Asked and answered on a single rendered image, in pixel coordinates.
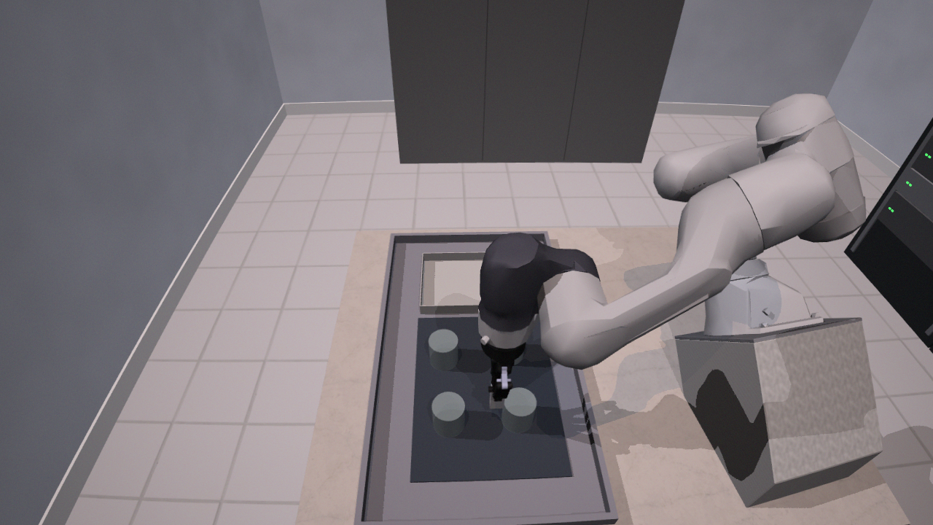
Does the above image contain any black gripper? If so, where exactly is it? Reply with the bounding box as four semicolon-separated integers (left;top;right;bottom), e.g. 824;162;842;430
481;343;526;409

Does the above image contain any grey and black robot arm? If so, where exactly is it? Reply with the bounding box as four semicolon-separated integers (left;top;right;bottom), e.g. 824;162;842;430
478;93;866;370

